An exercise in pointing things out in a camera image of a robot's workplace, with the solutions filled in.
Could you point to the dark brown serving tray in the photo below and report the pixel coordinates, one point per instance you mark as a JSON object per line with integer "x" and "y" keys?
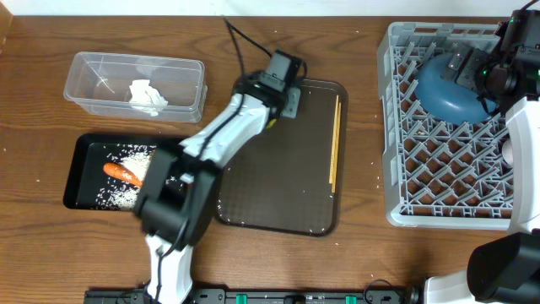
{"x": 279, "y": 180}

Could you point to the clear plastic bin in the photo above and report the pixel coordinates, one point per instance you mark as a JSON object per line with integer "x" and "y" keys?
{"x": 99, "y": 83}

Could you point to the grey plastic dishwasher rack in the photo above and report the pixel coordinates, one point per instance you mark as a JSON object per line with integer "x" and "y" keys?
{"x": 437, "y": 174}

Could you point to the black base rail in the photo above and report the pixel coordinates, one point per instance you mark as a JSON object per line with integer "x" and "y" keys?
{"x": 218, "y": 296}

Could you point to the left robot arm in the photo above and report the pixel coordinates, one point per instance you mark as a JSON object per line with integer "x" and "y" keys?
{"x": 181, "y": 183}

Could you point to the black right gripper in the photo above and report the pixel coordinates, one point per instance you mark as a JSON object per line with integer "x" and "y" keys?
{"x": 476, "y": 60}

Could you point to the silver green snack wrapper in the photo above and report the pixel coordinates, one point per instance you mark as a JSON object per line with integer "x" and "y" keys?
{"x": 271, "y": 123}

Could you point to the orange carrot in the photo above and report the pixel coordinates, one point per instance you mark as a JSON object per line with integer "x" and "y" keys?
{"x": 121, "y": 173}

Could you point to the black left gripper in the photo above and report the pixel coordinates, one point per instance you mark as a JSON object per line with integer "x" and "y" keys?
{"x": 293, "y": 110}

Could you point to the white paper napkin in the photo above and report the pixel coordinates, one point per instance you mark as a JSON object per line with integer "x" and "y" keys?
{"x": 146, "y": 98}

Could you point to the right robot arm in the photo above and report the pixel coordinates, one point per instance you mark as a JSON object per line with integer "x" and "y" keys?
{"x": 506, "y": 270}

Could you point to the large dark blue bowl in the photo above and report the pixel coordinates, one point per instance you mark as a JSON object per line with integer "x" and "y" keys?
{"x": 450, "y": 93}

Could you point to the black waste tray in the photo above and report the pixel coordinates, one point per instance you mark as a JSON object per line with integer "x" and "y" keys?
{"x": 89, "y": 187}

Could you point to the pile of white rice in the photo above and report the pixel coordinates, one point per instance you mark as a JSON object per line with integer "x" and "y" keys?
{"x": 116, "y": 194}

